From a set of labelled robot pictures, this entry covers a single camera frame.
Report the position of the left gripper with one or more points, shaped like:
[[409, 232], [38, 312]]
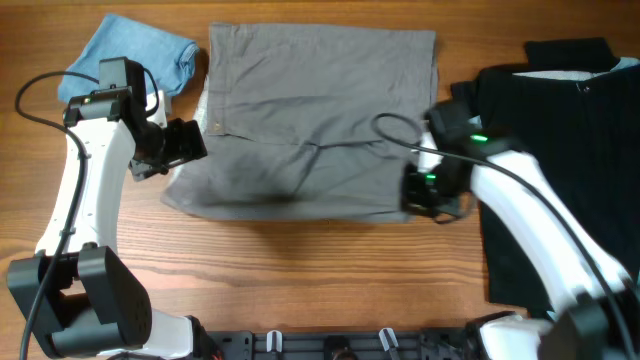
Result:
[[188, 145]]

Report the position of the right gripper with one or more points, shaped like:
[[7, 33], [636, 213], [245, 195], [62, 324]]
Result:
[[413, 200]]

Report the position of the grey shorts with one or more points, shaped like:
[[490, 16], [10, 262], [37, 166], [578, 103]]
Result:
[[286, 114]]

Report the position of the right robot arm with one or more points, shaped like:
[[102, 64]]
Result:
[[595, 305]]

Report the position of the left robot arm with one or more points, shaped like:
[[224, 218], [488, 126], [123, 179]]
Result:
[[78, 298]]

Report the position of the folded blue denim garment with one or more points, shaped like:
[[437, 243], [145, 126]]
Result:
[[169, 57]]

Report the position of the black garment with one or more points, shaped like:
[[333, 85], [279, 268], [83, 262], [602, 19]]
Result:
[[584, 134]]

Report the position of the light blue garment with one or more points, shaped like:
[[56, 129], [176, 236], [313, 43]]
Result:
[[566, 75]]

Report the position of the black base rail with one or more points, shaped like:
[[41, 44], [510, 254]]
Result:
[[427, 344]]

